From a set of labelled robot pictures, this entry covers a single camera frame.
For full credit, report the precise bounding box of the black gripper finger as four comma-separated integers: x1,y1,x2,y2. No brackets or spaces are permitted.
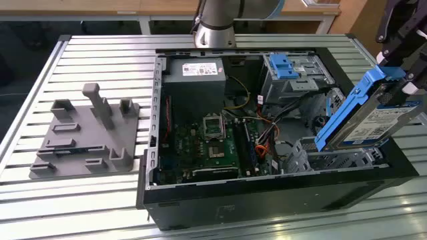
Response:
398,34,427,96
375,0,427,69

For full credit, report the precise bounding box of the hard disk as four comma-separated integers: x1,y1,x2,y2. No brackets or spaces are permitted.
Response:
315,64,421,153

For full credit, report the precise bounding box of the metal disk bay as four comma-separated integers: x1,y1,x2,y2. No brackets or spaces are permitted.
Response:
285,136,390,173

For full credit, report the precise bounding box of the blue drive cage latch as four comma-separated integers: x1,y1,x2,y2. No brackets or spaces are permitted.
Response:
269,54,299,80

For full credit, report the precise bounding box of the metal drive cage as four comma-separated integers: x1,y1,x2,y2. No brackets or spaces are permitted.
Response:
262,53,337,111

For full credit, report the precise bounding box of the RAM stick with blue chips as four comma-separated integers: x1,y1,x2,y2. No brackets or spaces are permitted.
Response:
243,119,263,176

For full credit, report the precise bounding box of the CPU socket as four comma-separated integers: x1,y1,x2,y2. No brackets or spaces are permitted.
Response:
202,112,229,141

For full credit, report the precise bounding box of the grey power supply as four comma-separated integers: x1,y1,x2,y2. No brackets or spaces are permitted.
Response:
162,57,229,116

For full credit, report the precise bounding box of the square brown chipset chip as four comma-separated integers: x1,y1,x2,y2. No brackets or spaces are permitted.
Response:
207,141,233,160

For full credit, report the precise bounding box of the black PC case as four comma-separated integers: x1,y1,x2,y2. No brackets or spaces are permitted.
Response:
135,46,421,231

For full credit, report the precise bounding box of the black graphics card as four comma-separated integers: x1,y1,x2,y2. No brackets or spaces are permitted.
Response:
186,166,242,180

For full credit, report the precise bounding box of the green motherboard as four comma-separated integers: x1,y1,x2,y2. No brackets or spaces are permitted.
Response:
159,113,278,181

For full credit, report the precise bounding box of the wooden desk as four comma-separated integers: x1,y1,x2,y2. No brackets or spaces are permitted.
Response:
0,0,342,36

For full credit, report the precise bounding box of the grey parts rack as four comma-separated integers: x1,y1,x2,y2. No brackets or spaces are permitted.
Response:
28,83,142,180

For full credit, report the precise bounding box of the RAM stick in rack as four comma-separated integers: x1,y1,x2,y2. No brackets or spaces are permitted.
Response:
55,148,90,155

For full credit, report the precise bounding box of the black cable bundle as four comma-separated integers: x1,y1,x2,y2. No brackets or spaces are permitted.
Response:
259,88,337,141

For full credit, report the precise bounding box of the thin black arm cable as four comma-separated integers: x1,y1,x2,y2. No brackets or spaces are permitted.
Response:
189,0,207,36

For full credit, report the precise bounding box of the orange wire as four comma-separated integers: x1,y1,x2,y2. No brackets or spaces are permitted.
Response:
253,116,281,161

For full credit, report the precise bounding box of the thin red wire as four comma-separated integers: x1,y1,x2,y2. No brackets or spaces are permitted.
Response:
165,96,173,147

